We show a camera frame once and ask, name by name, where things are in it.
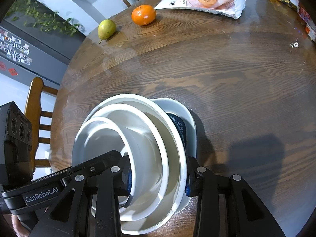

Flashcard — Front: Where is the medium white bowl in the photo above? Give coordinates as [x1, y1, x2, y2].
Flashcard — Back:
[87, 103, 169, 222]

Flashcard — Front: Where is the small white bowl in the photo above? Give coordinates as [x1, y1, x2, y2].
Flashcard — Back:
[72, 117, 144, 210]

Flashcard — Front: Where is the large white plate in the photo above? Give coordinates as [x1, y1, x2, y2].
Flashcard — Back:
[72, 94, 187, 235]

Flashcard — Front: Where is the blue patterned dish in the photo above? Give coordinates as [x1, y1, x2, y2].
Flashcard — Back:
[167, 113, 186, 150]

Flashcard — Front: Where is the white rectangular tray dish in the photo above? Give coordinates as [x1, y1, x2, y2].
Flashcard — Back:
[152, 98, 197, 217]

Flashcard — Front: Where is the wooden chair at left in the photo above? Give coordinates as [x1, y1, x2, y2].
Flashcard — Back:
[25, 77, 58, 172]

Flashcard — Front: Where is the green pear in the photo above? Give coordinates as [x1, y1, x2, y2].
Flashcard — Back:
[98, 19, 116, 43]

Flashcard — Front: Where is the dark grey refrigerator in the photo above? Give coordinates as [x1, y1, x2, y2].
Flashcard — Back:
[0, 0, 87, 89]

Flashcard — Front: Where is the orange tangerine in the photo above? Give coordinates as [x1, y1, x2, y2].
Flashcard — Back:
[131, 4, 156, 26]

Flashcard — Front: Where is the green trailing plant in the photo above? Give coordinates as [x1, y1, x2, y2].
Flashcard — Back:
[4, 0, 83, 36]

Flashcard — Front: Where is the white snack bag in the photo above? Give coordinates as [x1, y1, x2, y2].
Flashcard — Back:
[155, 0, 246, 19]

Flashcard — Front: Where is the red label jar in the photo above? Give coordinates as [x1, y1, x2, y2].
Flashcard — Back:
[305, 20, 316, 42]

